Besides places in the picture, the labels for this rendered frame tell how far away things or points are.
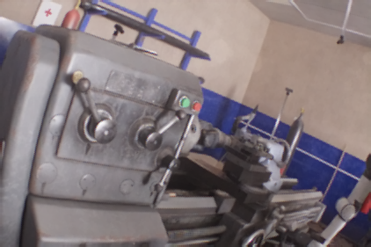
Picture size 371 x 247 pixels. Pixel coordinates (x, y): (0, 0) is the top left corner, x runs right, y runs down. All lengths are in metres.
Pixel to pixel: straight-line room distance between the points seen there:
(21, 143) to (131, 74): 0.39
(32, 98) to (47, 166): 0.21
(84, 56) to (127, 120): 0.25
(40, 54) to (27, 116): 0.16
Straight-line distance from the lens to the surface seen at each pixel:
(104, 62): 0.90
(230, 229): 1.60
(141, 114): 1.00
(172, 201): 1.36
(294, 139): 4.74
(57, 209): 0.96
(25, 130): 0.86
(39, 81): 0.83
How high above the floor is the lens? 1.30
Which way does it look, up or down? 7 degrees down
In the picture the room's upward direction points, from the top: 22 degrees clockwise
